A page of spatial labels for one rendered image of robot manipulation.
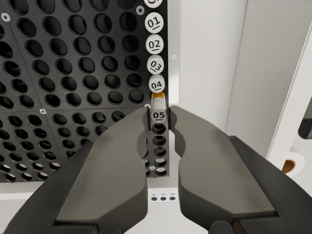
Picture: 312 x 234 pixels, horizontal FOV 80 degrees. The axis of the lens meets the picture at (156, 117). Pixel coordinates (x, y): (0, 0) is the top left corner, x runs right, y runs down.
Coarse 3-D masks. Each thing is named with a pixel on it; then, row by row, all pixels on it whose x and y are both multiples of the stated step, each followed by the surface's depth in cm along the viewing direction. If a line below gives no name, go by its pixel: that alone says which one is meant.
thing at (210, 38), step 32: (192, 0) 18; (224, 0) 18; (192, 32) 19; (224, 32) 19; (192, 64) 21; (224, 64) 21; (192, 96) 23; (224, 96) 23; (224, 128) 25; (160, 160) 27; (0, 192) 23; (32, 192) 23; (160, 192) 23
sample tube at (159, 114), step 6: (156, 96) 15; (162, 96) 15; (156, 102) 16; (162, 102) 14; (150, 108) 14; (156, 108) 13; (162, 108) 13; (150, 114) 13; (156, 114) 13; (162, 114) 13; (156, 120) 13; (162, 120) 13
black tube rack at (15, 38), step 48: (0, 0) 12; (48, 0) 15; (96, 0) 15; (0, 48) 14; (48, 48) 14; (96, 48) 14; (0, 96) 16; (48, 96) 16; (96, 96) 19; (144, 96) 16; (0, 144) 18; (48, 144) 22
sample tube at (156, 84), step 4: (152, 76) 15; (156, 76) 14; (160, 76) 15; (152, 80) 14; (156, 80) 14; (160, 80) 14; (152, 84) 14; (156, 84) 14; (160, 84) 14; (164, 84) 14; (152, 88) 14; (156, 88) 14; (160, 88) 14; (156, 92) 14
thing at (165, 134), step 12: (144, 12) 13; (156, 12) 13; (144, 24) 13; (144, 36) 14; (144, 48) 14; (144, 60) 14; (168, 72) 15; (168, 84) 15; (168, 96) 16; (156, 132) 18; (168, 132) 18; (156, 144) 19; (168, 144) 19; (156, 156) 19; (168, 156) 19; (156, 168) 20; (168, 168) 20
